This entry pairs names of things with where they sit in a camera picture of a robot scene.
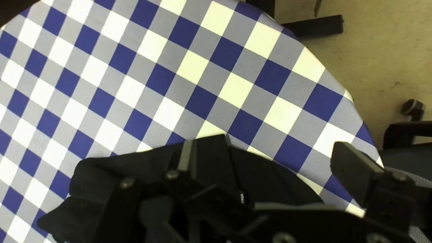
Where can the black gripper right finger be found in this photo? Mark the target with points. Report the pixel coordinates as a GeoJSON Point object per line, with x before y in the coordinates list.
{"type": "Point", "coordinates": [390, 199]}

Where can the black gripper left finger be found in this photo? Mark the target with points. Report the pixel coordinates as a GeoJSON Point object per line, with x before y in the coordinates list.
{"type": "Point", "coordinates": [184, 193]}

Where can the blue white checkered tablecloth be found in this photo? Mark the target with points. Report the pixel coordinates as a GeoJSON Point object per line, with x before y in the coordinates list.
{"type": "Point", "coordinates": [103, 77]}

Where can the black towel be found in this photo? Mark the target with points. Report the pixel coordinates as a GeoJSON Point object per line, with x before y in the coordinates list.
{"type": "Point", "coordinates": [83, 216]}

